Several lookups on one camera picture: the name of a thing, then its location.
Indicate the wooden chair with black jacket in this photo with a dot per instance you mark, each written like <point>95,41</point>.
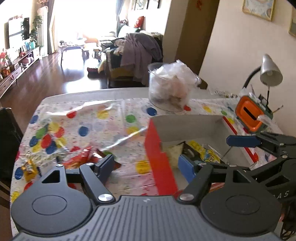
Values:
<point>11,136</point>

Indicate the wooden tv cabinet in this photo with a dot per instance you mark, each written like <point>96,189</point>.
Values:
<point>19,66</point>

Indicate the pale yellow snack packet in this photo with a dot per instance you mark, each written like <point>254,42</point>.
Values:
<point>173,153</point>

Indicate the clear tub with plastic bag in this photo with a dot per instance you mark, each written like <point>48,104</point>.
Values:
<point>171,84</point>

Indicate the yellow cartoon snack packet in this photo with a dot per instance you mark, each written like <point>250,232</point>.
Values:
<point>207,152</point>

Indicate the orange green tissue holder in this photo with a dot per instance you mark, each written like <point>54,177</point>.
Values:
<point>247,112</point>

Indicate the grey desk lamp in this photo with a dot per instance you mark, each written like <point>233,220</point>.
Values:
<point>270,74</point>

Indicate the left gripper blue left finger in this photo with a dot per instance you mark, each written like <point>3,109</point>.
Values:
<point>93,173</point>

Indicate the red white cardboard box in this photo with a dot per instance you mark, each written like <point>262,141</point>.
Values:
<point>168,136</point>

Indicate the sofa with piled clothes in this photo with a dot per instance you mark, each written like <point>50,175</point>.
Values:
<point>127,57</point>

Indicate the dark brown snack packet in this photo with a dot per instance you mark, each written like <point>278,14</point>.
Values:
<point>190,152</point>

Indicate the colourful balloon tablecloth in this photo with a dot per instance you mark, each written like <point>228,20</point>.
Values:
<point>116,127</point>

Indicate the wooden coffee table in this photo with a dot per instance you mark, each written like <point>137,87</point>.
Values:
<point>64,47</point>

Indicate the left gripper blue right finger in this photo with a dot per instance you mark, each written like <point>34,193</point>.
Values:
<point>194,170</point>

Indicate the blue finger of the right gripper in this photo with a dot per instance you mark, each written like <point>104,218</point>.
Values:
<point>243,141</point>
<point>215,168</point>

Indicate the wall television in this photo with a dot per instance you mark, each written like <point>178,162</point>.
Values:
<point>16,31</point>

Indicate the yellow gold candy packet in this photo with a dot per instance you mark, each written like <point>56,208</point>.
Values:
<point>29,170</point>

